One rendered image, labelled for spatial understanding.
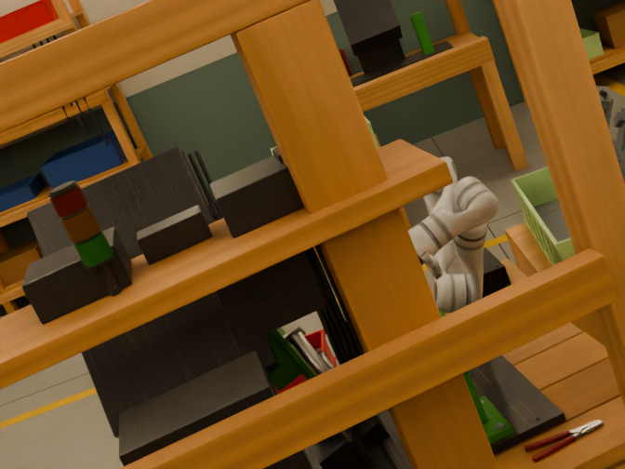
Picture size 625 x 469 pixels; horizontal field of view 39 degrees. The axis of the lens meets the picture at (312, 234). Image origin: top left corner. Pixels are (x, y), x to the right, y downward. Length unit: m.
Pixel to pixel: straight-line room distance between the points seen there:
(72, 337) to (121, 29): 0.47
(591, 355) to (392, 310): 0.68
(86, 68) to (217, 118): 6.10
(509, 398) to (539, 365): 0.16
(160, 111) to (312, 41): 6.13
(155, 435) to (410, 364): 0.49
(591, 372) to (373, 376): 0.67
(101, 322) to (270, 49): 0.49
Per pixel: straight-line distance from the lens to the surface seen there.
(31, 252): 7.54
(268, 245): 1.39
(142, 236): 1.54
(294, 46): 1.39
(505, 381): 2.04
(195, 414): 1.68
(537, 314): 1.56
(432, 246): 1.86
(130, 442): 1.71
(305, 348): 1.87
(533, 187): 3.03
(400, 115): 7.47
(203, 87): 7.42
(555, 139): 1.57
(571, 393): 1.98
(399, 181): 1.42
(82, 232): 1.43
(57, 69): 1.38
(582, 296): 1.59
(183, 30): 1.37
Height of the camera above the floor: 1.95
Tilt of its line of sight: 18 degrees down
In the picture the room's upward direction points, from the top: 23 degrees counter-clockwise
